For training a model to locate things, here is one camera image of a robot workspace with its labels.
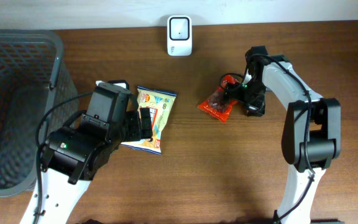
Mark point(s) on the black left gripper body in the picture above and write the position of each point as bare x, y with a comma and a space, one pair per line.
130, 130

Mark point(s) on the beige wet wipes pack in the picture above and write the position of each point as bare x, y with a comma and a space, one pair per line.
160, 103

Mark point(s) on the grey plastic mesh basket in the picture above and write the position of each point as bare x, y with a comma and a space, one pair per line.
37, 95

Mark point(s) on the red Hacks candy bag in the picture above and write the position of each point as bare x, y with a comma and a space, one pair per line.
216, 105

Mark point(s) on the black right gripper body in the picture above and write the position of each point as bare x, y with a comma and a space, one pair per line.
253, 94

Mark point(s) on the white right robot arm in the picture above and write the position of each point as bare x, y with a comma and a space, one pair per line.
311, 137

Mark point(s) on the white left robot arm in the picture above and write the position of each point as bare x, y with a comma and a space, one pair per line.
69, 158

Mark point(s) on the white barcode scanner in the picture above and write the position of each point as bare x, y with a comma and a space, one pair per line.
179, 36

